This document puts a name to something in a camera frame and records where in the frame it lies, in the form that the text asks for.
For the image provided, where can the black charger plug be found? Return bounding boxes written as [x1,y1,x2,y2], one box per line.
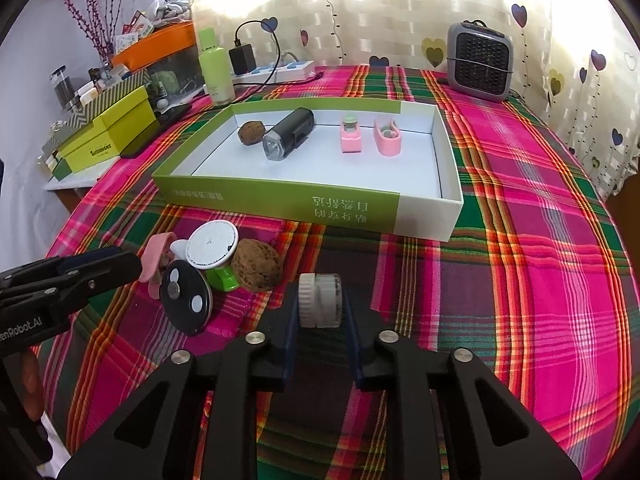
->
[229,44,257,77]

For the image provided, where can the light green bottle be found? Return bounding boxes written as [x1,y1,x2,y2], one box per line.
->
[198,27,236,107]

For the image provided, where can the grey zigzag striped box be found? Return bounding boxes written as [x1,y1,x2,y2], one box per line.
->
[42,67,151,156]

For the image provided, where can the pink holder with green top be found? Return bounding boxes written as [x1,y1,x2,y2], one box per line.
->
[340,114,362,155]

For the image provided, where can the brown walnut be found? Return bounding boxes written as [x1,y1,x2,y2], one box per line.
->
[237,120,266,146]
[231,239,283,292]

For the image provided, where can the black smartphone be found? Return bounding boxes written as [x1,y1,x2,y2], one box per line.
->
[120,102,193,159]

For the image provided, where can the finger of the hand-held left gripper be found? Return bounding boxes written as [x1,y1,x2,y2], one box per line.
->
[0,246,126,286]
[0,252,143,321]

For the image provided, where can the black flashlight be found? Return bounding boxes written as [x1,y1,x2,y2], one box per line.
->
[262,107,316,162]

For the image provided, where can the glass jar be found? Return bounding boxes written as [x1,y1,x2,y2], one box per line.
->
[49,65,81,111]

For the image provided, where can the person's left hand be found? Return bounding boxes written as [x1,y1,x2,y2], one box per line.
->
[20,349,45,422]

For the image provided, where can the white side table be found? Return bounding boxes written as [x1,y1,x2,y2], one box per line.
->
[44,157,121,192]

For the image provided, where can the black round disc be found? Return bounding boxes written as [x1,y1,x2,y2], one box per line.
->
[165,258,214,337]

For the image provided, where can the pink clip holder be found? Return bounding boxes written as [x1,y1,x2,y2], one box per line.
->
[374,116,403,158]

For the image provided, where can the white disc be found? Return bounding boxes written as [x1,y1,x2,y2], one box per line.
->
[186,220,241,292]

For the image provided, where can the lime green box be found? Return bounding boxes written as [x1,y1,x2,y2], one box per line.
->
[54,85,158,181]

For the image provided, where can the green and white cardboard box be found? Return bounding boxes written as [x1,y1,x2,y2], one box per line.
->
[151,100,465,241]

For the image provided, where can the small clear jar white lid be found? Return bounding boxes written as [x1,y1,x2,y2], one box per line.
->
[297,272,346,331]

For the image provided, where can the heart print curtain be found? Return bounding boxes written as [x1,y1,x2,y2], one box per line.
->
[185,0,640,201]

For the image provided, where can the pink clip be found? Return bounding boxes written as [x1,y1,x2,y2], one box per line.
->
[140,232,178,300]

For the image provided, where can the pink decorative branches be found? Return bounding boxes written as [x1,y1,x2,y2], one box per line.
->
[57,0,133,68]

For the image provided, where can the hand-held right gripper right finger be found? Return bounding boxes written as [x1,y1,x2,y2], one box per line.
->
[340,285,583,480]

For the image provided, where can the small grey space heater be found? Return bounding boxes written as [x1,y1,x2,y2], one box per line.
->
[446,21,515,102]

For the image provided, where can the printed paper packets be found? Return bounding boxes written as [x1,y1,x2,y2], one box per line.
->
[114,15,156,53]

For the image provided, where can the wooden cabinet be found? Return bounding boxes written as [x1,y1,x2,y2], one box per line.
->
[605,150,640,206]

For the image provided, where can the black charger cable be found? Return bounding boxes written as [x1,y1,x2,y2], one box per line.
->
[234,20,281,98]

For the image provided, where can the crumpled plastic bag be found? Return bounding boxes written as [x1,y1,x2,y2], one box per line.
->
[145,0,193,26]

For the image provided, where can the orange lidded clear tank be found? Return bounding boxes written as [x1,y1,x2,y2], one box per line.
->
[111,22,206,106]

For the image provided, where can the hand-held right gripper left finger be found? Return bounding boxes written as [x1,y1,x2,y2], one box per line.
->
[60,280,301,480]

